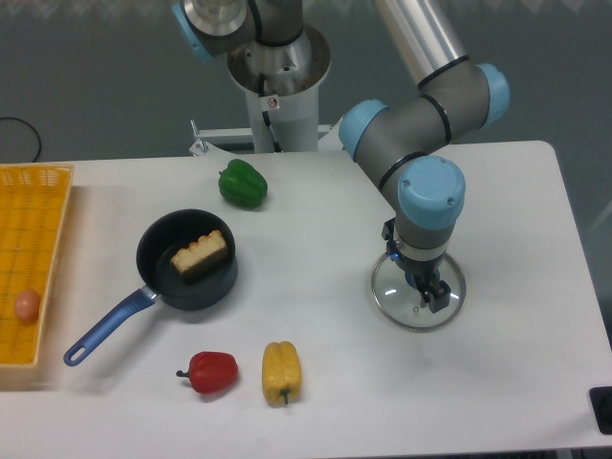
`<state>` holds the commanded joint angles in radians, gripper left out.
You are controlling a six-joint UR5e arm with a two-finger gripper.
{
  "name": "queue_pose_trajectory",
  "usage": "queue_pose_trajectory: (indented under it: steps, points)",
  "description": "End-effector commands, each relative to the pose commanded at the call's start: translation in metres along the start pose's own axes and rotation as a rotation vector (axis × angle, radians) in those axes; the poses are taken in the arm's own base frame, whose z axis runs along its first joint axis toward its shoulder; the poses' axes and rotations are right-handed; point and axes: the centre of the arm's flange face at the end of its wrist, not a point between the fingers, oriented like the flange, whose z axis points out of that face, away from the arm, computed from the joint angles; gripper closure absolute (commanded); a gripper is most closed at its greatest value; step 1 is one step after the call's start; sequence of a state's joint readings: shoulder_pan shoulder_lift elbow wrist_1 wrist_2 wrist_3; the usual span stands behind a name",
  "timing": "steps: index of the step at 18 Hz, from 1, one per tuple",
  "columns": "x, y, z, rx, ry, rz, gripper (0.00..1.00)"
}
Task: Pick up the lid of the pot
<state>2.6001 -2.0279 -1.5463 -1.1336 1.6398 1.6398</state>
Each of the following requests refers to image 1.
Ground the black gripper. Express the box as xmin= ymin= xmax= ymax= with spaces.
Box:
xmin=382 ymin=219 xmax=451 ymax=314

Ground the glass pot lid blue knob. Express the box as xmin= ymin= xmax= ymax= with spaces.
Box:
xmin=370 ymin=254 xmax=467 ymax=332

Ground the silver blue-capped robot arm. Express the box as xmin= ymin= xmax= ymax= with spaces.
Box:
xmin=172 ymin=1 xmax=510 ymax=314

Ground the yellow bell pepper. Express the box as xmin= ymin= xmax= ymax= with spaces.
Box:
xmin=261 ymin=341 xmax=302 ymax=406

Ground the black device at table edge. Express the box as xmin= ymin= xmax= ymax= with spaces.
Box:
xmin=589 ymin=386 xmax=612 ymax=435

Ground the green bell pepper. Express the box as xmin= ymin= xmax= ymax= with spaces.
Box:
xmin=218 ymin=159 xmax=268 ymax=208

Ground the red bell pepper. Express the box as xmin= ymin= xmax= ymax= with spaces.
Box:
xmin=176 ymin=351 xmax=238 ymax=395

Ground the toasted bread block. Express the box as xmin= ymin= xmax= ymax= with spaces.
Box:
xmin=170 ymin=229 xmax=230 ymax=283

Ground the brown egg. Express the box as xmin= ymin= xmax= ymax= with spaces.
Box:
xmin=13 ymin=289 xmax=41 ymax=324

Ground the yellow plastic basket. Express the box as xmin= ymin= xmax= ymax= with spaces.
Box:
xmin=1 ymin=164 xmax=74 ymax=368

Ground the black saucepan blue handle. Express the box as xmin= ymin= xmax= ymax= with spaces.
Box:
xmin=63 ymin=209 xmax=238 ymax=366

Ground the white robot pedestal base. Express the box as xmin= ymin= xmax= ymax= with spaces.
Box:
xmin=189 ymin=25 xmax=331 ymax=156

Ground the black cable on floor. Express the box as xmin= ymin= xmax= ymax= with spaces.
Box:
xmin=0 ymin=117 xmax=42 ymax=164

